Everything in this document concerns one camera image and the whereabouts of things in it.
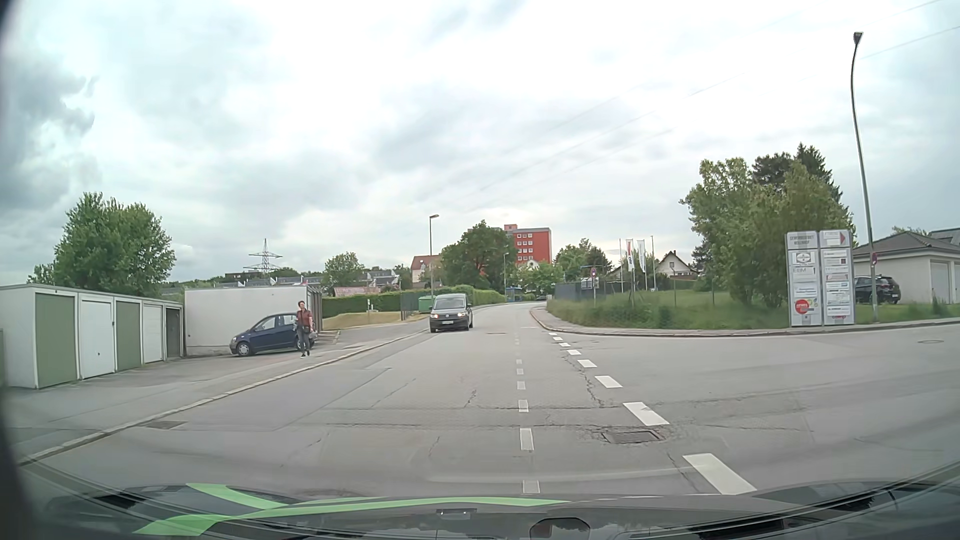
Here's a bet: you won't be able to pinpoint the large green tree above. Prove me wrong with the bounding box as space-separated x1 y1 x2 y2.
27 192 177 298

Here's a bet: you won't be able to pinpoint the cluster of tall trees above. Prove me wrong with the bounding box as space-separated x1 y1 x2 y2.
680 143 858 309

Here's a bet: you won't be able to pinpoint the group of green trees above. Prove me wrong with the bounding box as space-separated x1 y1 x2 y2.
438 219 614 296

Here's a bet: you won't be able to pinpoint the grass verge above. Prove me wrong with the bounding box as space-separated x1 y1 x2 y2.
546 288 960 332

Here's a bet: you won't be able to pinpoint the white house with gable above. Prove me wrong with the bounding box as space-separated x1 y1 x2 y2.
657 250 699 282

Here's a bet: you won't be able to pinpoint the row of garages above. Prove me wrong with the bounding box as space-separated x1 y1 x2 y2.
0 283 185 390

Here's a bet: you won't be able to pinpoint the tall curved lamp post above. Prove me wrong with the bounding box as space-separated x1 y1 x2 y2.
849 31 880 324

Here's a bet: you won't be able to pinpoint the white garage block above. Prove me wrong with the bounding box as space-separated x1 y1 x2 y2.
183 284 324 357

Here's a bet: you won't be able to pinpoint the electricity pylon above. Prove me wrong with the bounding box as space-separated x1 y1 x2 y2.
242 238 284 276

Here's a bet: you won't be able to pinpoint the grey paved pavement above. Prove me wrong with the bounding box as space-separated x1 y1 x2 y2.
6 328 430 460

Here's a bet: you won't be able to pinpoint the person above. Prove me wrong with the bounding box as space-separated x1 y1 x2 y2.
293 300 315 359

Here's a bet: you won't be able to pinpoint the red tall building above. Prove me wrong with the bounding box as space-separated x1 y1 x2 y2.
503 223 553 267

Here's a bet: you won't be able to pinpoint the round green tree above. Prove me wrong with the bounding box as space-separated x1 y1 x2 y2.
322 251 367 289

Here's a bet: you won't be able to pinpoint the road markings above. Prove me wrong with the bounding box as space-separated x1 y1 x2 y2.
514 330 759 496

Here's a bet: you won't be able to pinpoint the dark metal fence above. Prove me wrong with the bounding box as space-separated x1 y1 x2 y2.
553 279 624 303

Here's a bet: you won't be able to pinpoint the white flags on poles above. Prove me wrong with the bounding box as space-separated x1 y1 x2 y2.
618 235 658 294

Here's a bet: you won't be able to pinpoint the car's own bonnet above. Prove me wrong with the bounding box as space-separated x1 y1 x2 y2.
15 459 960 540

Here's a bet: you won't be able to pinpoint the white directory sign boards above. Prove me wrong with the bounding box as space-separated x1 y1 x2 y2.
785 228 857 328

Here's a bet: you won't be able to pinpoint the houses with dark roofs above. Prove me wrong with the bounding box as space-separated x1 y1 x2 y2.
217 253 444 298

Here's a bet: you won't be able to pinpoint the pavement with kerb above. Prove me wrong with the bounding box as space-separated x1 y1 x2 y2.
529 306 960 339

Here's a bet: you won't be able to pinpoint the dark blue parked car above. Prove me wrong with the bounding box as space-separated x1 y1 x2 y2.
228 312 318 358

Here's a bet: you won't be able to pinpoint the green hedge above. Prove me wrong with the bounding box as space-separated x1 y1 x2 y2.
321 285 508 319

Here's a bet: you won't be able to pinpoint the beige low building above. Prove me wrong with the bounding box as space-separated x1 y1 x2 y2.
852 228 960 306

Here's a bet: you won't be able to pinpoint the dark grey van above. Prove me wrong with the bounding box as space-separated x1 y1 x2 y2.
429 293 475 334

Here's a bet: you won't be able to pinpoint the black parked car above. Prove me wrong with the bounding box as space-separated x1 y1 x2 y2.
854 275 903 306

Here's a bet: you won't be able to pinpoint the grey asphalt road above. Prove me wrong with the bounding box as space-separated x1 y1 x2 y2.
16 301 960 500

